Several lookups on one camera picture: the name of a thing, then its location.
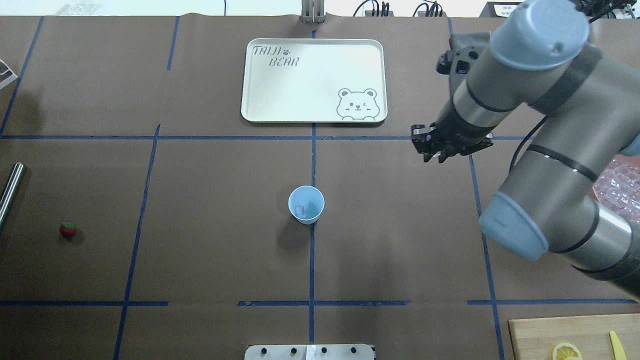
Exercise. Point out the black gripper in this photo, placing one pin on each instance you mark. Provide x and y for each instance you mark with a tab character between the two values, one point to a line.
453	127

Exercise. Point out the ice cube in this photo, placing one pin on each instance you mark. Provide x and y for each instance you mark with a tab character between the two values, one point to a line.
300	212

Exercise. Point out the red toy strawberry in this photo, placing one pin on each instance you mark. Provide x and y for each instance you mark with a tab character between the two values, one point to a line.
67	229

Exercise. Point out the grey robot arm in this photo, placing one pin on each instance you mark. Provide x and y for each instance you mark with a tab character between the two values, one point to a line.
541	56

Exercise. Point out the light blue plastic cup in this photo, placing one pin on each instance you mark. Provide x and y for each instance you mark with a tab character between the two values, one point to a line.
309	197

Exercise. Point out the pile of ice cubes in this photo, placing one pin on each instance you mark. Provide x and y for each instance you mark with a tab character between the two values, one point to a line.
618	187

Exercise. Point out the grey folded cloth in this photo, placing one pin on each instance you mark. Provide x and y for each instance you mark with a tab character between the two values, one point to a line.
475	41

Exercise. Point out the black box with label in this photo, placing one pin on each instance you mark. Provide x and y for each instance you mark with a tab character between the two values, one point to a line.
498	9

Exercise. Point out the white bear serving tray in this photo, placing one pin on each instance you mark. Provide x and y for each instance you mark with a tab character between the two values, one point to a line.
314	80

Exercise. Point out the black power strip left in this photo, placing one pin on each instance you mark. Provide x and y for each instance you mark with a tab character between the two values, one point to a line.
379	9

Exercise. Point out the bamboo cutting board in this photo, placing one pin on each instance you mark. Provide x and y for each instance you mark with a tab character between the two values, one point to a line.
534	338

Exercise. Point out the lemon slice front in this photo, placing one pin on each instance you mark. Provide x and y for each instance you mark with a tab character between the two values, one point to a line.
565	351

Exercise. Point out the yellow plastic knife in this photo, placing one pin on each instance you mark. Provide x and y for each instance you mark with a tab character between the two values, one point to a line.
617	347

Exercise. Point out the steel muddler black tip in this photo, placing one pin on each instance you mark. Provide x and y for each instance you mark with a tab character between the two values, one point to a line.
10	190

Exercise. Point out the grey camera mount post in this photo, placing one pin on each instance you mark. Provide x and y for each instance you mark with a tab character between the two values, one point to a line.
313	11

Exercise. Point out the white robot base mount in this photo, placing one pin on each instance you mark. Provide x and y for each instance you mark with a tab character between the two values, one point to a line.
356	351

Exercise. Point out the white wire rack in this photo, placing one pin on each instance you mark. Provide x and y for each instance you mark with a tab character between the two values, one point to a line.
7	75

